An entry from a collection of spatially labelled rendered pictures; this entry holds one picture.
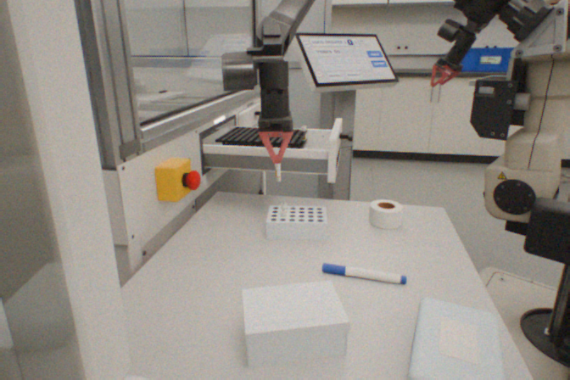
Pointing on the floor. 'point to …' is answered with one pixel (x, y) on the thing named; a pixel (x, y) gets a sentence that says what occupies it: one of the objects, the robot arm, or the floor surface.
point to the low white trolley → (162, 349)
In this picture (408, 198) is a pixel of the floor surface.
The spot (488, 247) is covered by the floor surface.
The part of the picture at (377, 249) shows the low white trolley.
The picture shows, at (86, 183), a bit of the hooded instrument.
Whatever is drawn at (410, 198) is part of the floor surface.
